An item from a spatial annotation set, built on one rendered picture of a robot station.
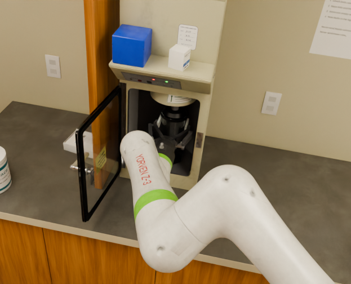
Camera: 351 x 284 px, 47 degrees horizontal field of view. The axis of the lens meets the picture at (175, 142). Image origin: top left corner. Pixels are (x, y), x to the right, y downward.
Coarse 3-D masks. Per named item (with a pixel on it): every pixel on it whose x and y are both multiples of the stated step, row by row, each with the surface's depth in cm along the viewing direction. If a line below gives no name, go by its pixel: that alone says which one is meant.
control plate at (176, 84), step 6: (126, 78) 132; (132, 78) 131; (138, 78) 130; (144, 78) 128; (150, 78) 127; (156, 78) 126; (150, 84) 133; (156, 84) 132; (162, 84) 131; (168, 84) 129; (174, 84) 128; (180, 84) 127
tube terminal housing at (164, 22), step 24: (120, 0) 122; (144, 0) 121; (168, 0) 119; (192, 0) 118; (216, 0) 117; (120, 24) 127; (144, 24) 125; (168, 24) 124; (192, 24) 122; (216, 24) 121; (168, 48) 128; (216, 48) 125; (192, 96) 137; (192, 168) 156
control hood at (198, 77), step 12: (156, 60) 127; (120, 72) 127; (132, 72) 124; (144, 72) 122; (156, 72) 121; (168, 72) 121; (180, 72) 122; (192, 72) 123; (204, 72) 123; (192, 84) 124; (204, 84) 122
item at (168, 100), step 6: (156, 96) 144; (162, 96) 143; (168, 96) 142; (174, 96) 141; (180, 96) 142; (162, 102) 143; (168, 102) 142; (174, 102) 142; (180, 102) 142; (186, 102) 143; (192, 102) 145
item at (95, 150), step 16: (112, 112) 136; (96, 128) 127; (112, 128) 140; (96, 144) 130; (112, 144) 144; (96, 160) 134; (112, 160) 148; (80, 176) 124; (96, 176) 137; (112, 176) 153; (80, 192) 129; (96, 192) 141
